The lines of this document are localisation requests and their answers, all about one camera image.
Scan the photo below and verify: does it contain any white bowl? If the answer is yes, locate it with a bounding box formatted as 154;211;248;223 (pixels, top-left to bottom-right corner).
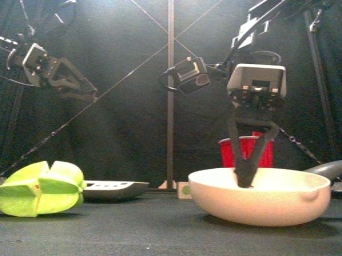
187;159;342;228

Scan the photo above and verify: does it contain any red plastic cup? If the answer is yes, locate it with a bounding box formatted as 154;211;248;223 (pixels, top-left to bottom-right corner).
218;134;275;169

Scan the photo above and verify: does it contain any small white tag green dot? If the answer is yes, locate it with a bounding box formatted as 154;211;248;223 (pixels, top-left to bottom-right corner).
176;181;194;200

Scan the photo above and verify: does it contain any black webcam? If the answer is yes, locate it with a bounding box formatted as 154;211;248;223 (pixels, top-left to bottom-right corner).
159;55;212;96

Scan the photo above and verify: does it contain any green toy lettuce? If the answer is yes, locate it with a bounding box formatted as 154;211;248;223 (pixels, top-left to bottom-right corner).
0;160;88;218

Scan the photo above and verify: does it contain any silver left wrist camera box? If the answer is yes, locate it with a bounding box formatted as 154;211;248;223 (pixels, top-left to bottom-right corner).
20;42;49;87

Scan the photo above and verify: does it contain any black metal frame strut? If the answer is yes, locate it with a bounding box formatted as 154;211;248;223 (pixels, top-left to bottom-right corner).
303;9;338;160

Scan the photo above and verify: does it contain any vertical metal frame pole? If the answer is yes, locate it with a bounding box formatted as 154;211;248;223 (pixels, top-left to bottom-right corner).
164;0;176;191

